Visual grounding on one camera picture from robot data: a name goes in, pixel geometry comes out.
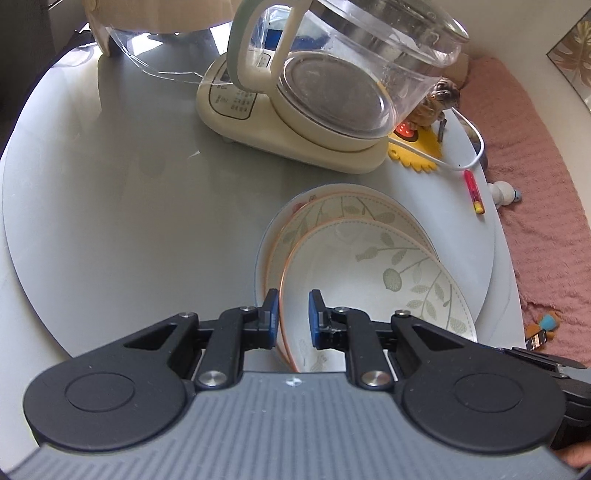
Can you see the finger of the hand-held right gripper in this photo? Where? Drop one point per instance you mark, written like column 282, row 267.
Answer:
column 545, row 359

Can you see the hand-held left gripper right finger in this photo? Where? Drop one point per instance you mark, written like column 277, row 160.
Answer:
column 315, row 318

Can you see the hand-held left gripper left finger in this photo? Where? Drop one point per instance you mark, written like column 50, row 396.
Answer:
column 272, row 314

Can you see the white pink flower plate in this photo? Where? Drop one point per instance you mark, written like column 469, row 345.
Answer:
column 261, row 263

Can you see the white leaf pattern deep plate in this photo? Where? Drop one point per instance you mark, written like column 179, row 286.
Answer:
column 332, row 207
column 369, row 286

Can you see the person's right hand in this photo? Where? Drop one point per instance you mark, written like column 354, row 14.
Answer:
column 577, row 456

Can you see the small black device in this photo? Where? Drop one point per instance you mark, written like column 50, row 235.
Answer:
column 535, row 340

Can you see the orange and blue plush toy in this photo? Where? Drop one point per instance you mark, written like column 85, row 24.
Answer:
column 547, row 321

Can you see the pink sofa blanket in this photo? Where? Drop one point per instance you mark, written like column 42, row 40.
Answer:
column 545, row 230

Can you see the grey glass turntable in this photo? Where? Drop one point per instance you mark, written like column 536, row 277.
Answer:
column 138, row 207

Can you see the white and blue plush toy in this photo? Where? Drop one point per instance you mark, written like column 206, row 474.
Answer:
column 503, row 191

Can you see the red and yellow lighter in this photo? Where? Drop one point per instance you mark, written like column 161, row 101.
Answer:
column 473, row 189

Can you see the cream kettle base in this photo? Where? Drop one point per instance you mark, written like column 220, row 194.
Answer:
column 258, row 124

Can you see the yellow sunflower coaster mat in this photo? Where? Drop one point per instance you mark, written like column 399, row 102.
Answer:
column 415, row 154

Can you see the small red round disc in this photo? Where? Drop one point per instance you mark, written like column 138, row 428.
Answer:
column 406, row 133

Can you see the brown animal figurine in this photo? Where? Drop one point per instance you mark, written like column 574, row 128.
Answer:
column 436, row 104

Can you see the glass electric kettle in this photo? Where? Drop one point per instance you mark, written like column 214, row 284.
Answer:
column 346, row 69

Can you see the dark cabinet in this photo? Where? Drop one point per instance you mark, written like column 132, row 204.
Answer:
column 27, row 46

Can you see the leaf print wall picture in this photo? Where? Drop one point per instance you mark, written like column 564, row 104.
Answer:
column 575, row 60

